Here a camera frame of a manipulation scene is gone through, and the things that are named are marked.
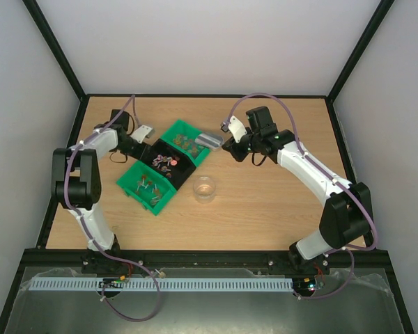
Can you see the clear glass jar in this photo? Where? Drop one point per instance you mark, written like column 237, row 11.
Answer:
column 204, row 189

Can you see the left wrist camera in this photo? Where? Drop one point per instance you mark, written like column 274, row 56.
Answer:
column 141, row 133

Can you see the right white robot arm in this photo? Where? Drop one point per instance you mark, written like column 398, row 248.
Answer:
column 346, row 206

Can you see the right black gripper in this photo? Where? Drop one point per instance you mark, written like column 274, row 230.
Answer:
column 235, row 148

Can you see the light blue cable duct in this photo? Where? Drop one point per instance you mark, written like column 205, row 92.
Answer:
column 163, row 284

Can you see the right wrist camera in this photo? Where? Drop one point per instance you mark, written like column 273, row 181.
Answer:
column 235, row 127

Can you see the green black bin set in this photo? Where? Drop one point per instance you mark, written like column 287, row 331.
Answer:
column 172, row 159

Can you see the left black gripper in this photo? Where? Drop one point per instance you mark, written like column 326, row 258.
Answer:
column 139, row 155

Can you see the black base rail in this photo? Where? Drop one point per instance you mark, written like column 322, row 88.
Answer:
column 267, row 262

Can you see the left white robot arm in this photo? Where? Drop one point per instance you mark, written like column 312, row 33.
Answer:
column 76, row 182

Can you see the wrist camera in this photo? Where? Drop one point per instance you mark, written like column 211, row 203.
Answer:
column 141, row 133
column 235, row 127

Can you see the silver metal scoop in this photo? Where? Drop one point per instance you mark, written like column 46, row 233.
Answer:
column 210, row 141

